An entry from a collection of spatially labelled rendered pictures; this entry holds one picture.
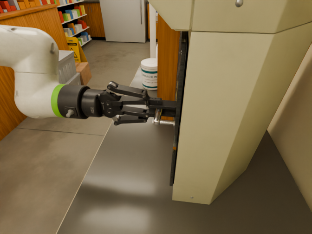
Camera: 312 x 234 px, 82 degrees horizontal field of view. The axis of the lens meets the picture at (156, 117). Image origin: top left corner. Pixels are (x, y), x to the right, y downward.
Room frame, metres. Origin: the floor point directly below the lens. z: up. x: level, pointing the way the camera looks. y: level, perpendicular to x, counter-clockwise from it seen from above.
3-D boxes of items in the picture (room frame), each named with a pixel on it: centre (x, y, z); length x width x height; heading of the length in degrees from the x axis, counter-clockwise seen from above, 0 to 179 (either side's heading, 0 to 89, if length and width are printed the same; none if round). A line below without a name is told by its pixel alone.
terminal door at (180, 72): (0.43, -0.06, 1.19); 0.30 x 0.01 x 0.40; 173
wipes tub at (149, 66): (1.00, 0.02, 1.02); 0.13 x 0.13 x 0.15
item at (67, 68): (2.28, 1.39, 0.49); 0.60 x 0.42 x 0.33; 173
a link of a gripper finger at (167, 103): (0.38, -0.02, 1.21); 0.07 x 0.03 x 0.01; 83
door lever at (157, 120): (0.36, -0.02, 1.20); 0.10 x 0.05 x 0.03; 173
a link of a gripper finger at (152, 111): (0.38, -0.02, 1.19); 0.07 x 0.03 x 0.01; 83
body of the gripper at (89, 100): (0.40, 0.14, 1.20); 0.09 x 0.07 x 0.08; 83
